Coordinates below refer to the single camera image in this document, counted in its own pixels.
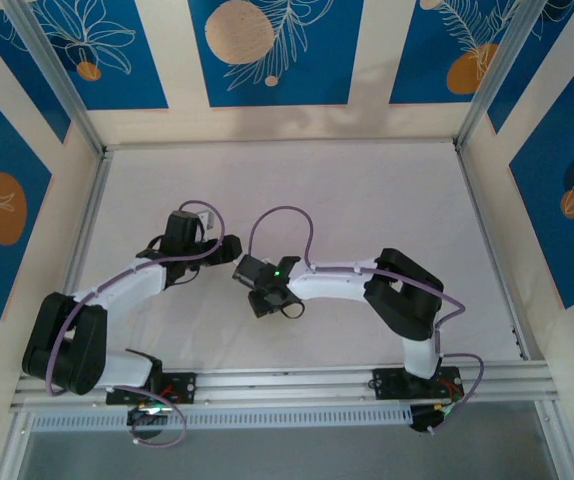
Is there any white slotted cable duct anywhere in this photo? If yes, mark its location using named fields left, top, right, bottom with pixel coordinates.
left=29, top=405, right=414, bottom=434

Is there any aluminium table side rail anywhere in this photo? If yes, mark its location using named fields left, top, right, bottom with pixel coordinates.
left=39, top=149, right=114, bottom=372
left=454, top=144, right=532, bottom=362

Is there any long aluminium mounting rail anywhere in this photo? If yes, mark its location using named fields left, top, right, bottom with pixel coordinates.
left=9, top=360, right=561, bottom=415

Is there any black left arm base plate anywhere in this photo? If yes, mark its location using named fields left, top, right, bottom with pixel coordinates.
left=105, top=372, right=198, bottom=406

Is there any aluminium table end rail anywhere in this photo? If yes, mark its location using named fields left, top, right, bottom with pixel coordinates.
left=102, top=141, right=461, bottom=152

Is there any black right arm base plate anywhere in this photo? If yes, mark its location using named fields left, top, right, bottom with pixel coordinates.
left=370, top=367, right=466, bottom=401

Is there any aluminium frame post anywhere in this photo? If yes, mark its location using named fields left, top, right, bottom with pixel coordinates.
left=454, top=0, right=551, bottom=154
left=2, top=0, right=108, bottom=156

